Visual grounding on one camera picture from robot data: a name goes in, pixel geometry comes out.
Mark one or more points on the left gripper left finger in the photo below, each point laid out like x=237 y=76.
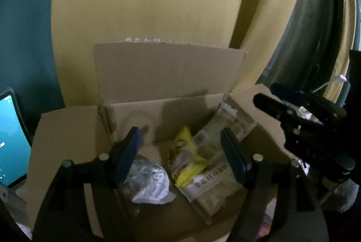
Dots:
x=130 y=147

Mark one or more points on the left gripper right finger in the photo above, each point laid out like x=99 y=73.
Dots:
x=238 y=156

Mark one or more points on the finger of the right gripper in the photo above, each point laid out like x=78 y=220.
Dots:
x=279 y=111
x=317 y=105

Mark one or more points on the blue white snack bag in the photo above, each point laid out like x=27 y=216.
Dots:
x=148 y=183

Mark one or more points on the white toast bread bag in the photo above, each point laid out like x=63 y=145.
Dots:
x=216 y=183

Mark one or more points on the yellow snack packet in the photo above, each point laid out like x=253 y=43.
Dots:
x=184 y=162

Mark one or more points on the yellow curtain right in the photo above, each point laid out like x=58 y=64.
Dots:
x=340 y=61

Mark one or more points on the yellow curtain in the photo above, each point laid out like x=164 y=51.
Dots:
x=340 y=61
x=254 y=26

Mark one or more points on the white desk lamp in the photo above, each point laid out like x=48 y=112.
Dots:
x=340 y=78

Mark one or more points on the brown cardboard box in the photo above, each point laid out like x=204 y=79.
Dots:
x=156 y=87

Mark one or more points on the tablet with teal screen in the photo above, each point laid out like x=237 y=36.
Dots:
x=15 y=141

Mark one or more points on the yellow curtain left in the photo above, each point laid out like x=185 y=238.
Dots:
x=254 y=26

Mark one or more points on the teal curtain left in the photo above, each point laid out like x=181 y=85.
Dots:
x=27 y=60

